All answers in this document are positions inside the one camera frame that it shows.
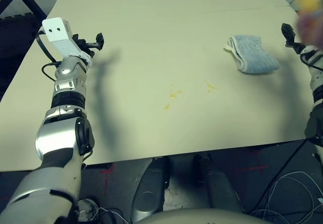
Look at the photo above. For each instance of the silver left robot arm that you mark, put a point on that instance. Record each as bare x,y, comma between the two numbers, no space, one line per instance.
63,135

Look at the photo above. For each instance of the scattered yellow liquid splashes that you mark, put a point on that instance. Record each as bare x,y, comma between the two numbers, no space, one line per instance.
210,87

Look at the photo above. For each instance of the large yellow liquid spill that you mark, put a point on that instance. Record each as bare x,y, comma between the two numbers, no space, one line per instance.
174,94

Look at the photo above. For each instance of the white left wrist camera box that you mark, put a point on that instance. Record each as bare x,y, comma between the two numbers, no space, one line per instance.
56,32

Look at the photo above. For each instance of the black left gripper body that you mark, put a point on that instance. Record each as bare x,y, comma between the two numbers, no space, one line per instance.
87,48

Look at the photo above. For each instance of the grey robot left leg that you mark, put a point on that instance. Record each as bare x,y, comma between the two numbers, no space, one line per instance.
149,191

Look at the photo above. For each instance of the black foam floor mat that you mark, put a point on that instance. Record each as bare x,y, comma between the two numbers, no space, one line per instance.
15,45

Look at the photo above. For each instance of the light blue terry rag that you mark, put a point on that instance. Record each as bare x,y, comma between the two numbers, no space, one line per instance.
255,55

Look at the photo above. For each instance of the blurred person hand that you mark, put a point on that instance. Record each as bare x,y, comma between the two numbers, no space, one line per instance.
311,29

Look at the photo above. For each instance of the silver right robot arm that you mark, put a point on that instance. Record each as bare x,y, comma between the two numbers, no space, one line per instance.
316,82

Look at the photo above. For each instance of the small yellow liquid drop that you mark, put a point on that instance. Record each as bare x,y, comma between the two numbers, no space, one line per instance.
166,106

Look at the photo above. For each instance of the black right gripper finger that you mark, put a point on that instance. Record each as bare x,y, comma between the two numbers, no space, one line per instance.
288,31

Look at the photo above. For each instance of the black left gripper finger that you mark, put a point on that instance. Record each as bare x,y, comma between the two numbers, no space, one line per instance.
100,41
76,37

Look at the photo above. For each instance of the grey robot torso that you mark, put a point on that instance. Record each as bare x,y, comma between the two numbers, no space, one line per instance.
202,217

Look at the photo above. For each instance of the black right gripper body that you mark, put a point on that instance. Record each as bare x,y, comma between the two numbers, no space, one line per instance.
297,47

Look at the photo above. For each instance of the black metal frame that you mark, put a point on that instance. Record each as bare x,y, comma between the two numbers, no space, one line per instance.
32,4

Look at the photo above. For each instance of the grey white sneaker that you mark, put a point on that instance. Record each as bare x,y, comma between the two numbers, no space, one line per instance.
88,209

